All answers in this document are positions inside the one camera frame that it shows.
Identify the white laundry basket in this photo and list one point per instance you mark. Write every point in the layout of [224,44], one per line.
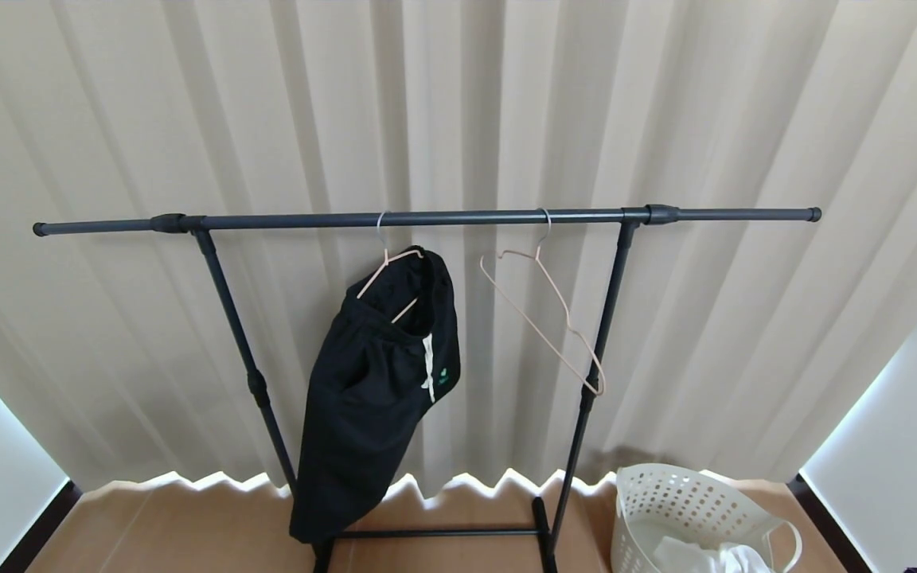
[649,493]

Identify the pink clothes hanger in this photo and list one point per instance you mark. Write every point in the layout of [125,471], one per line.
[542,278]
[375,274]

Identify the beige curtain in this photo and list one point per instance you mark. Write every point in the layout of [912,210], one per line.
[506,103]

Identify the black shorts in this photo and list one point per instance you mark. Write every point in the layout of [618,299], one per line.
[363,414]

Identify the black clothes rack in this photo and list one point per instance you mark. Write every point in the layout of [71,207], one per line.
[506,216]

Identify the white garment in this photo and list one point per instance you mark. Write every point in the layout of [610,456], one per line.
[733,557]

